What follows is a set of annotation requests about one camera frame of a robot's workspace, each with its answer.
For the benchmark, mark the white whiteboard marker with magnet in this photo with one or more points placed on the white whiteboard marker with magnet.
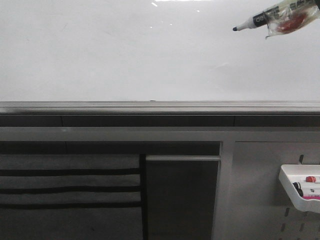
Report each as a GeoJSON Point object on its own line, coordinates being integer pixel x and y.
{"type": "Point", "coordinates": [284, 17]}

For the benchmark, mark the white whiteboard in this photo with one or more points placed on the white whiteboard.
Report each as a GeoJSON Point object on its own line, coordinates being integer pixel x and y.
{"type": "Point", "coordinates": [151, 50]}

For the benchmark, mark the dark grey cabinet panel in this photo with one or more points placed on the dark grey cabinet panel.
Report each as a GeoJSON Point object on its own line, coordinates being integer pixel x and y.
{"type": "Point", "coordinates": [181, 192]}

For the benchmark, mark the white pegboard panel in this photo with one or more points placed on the white pegboard panel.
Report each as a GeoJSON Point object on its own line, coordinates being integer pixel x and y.
{"type": "Point", "coordinates": [260, 209]}

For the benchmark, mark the white plastic storage tray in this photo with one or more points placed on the white plastic storage tray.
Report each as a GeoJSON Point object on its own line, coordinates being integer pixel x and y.
{"type": "Point", "coordinates": [291, 173]}

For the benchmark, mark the grey striped fabric panel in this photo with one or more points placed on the grey striped fabric panel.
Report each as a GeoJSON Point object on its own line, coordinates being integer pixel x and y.
{"type": "Point", "coordinates": [71, 197]}

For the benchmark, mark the black capped marker in tray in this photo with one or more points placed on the black capped marker in tray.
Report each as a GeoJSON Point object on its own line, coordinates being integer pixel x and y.
{"type": "Point", "coordinates": [307, 189]}

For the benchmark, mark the red round magnet in tray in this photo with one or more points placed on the red round magnet in tray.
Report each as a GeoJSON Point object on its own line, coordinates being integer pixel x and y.
{"type": "Point", "coordinates": [311, 179]}

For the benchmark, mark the pink eraser in tray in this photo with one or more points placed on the pink eraser in tray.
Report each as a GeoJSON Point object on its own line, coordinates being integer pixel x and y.
{"type": "Point", "coordinates": [312, 197]}

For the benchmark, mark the grey aluminium whiteboard tray rail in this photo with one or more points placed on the grey aluminium whiteboard tray rail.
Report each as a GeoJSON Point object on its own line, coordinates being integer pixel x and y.
{"type": "Point", "coordinates": [152, 107]}

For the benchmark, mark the grey metal frame beam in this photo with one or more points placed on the grey metal frame beam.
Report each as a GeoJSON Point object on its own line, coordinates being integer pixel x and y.
{"type": "Point", "coordinates": [160, 134]}

